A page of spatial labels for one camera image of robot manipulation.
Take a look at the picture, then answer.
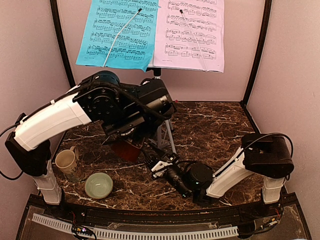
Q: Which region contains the red-brown wooden metronome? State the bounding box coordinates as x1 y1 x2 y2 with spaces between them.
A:
111 140 141 163

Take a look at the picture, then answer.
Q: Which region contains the grey perforated music stand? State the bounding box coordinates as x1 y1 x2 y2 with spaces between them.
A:
84 8 213 156

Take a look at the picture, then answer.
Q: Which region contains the blue sheet music page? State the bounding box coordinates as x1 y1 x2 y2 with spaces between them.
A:
76 0 159 72

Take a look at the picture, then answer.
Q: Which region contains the lavender sheet music page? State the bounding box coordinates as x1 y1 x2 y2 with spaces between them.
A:
152 0 225 73

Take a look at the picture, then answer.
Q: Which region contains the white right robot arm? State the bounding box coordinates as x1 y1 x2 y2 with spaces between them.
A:
155 132 294 217

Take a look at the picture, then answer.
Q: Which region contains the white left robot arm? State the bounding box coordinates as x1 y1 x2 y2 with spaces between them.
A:
4 70 175 218

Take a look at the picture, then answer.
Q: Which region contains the light green ceramic bowl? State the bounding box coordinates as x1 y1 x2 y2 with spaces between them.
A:
84 172 114 200

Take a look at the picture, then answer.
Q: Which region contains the cream ceramic mug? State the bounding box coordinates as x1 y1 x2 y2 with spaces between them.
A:
55 146 84 183

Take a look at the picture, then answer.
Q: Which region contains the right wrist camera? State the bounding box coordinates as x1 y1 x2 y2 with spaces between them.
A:
142 147 180 179

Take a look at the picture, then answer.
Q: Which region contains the white slotted cable duct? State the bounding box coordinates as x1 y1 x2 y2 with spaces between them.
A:
31 213 239 240

